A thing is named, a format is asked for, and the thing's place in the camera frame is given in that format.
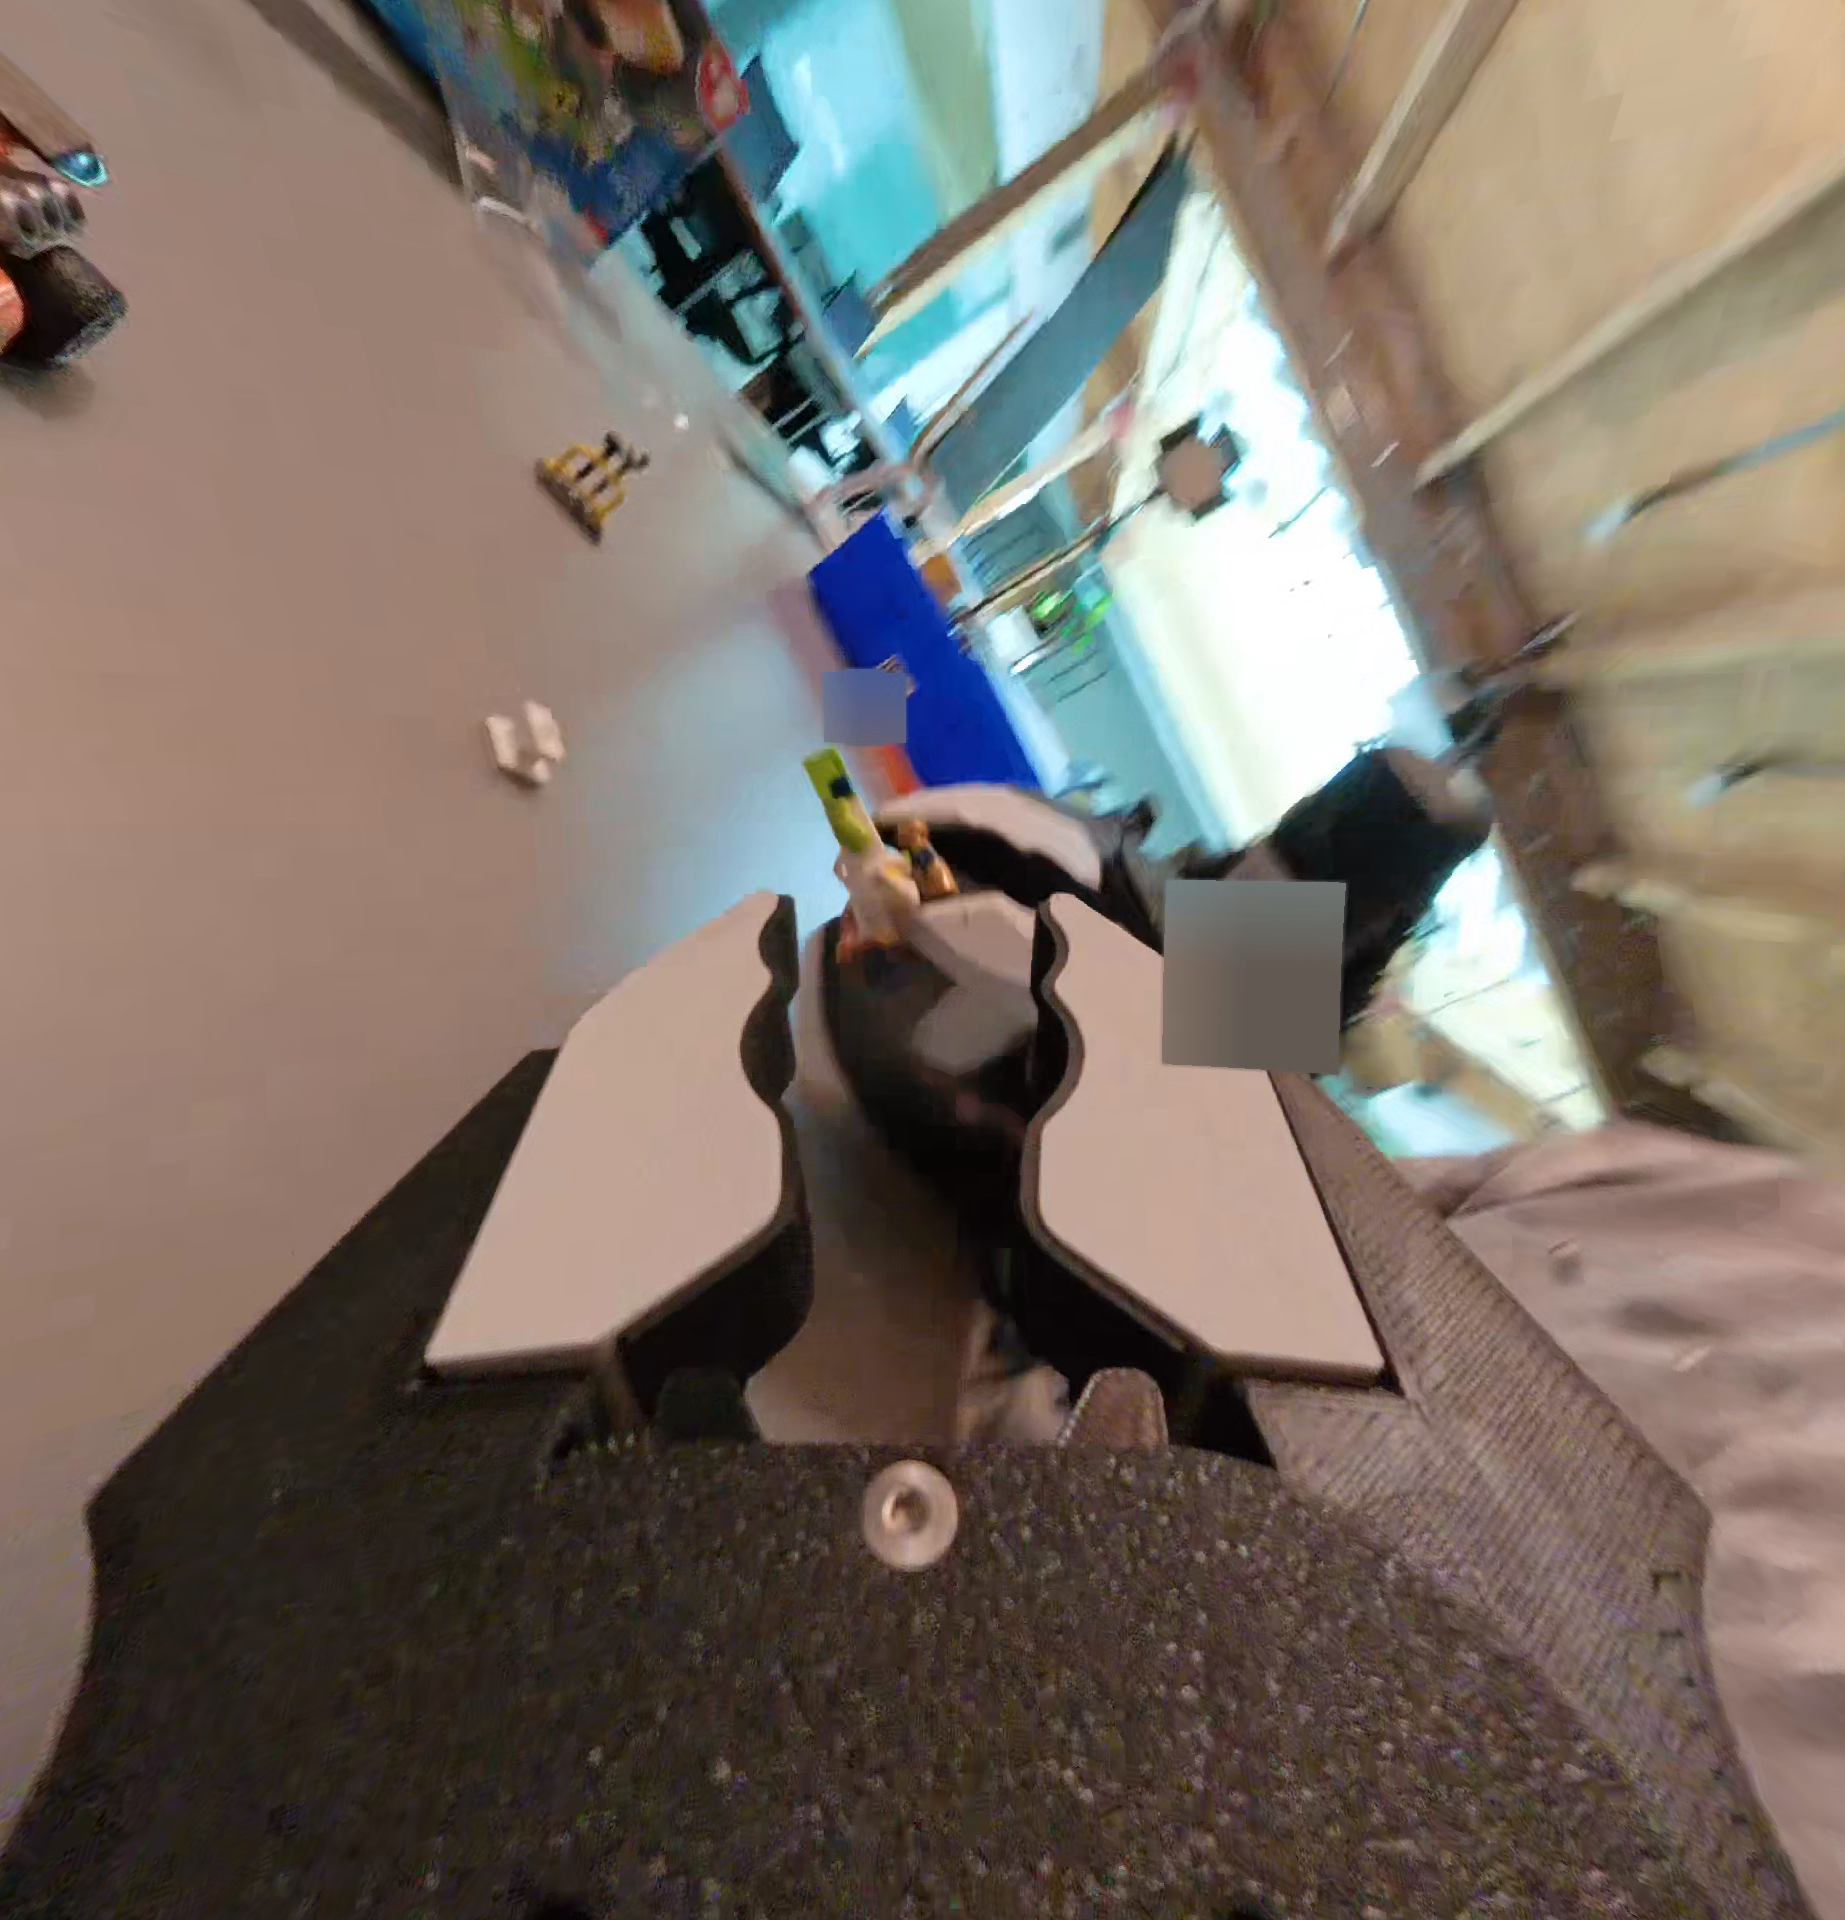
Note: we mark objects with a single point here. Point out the tall black panel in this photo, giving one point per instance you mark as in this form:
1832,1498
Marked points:
1057,330

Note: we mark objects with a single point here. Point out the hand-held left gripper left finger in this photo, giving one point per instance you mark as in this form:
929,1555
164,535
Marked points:
622,1200

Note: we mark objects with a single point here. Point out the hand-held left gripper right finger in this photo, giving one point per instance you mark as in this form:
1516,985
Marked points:
1207,1200

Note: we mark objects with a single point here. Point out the blue plastic bin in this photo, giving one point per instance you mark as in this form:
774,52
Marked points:
923,667

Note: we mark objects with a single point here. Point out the studio light panel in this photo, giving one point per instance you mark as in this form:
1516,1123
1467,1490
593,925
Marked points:
1196,469

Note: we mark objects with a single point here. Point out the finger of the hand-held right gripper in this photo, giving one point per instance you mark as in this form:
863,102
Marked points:
967,954
1012,825

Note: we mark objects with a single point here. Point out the orange lego race car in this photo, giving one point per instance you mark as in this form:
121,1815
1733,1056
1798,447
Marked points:
29,255

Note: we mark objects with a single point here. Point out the small yellow lego piece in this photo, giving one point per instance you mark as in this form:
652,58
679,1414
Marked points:
589,480

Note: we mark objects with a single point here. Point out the blue lego set box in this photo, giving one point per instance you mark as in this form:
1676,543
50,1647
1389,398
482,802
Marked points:
578,76

